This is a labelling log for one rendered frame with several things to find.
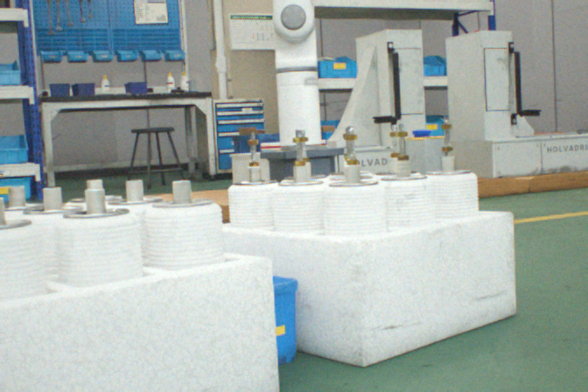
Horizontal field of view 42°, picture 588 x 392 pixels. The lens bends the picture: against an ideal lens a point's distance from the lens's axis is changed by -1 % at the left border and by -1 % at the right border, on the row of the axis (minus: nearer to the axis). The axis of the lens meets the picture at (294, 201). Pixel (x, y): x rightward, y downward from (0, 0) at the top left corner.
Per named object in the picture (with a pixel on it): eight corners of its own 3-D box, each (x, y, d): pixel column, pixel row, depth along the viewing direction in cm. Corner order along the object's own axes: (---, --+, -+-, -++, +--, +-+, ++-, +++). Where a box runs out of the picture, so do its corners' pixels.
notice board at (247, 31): (230, 50, 749) (227, 13, 746) (276, 50, 769) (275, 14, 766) (231, 50, 747) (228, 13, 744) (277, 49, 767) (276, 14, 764)
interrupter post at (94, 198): (82, 218, 90) (80, 190, 89) (101, 216, 91) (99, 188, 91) (92, 219, 88) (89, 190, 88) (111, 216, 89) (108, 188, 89)
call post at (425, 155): (403, 290, 161) (397, 140, 159) (424, 284, 166) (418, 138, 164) (430, 293, 156) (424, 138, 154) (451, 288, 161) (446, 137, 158)
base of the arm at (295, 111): (274, 150, 177) (269, 75, 175) (311, 149, 180) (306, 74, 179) (290, 150, 168) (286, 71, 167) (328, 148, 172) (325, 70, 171)
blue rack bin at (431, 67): (381, 82, 708) (380, 59, 707) (417, 81, 723) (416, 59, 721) (409, 77, 662) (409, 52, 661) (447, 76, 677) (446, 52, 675)
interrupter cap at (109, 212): (52, 220, 90) (51, 213, 90) (110, 213, 95) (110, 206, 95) (80, 222, 84) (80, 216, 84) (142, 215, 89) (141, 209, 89)
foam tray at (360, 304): (202, 327, 138) (196, 227, 136) (354, 290, 164) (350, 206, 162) (363, 368, 109) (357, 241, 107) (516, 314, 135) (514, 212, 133)
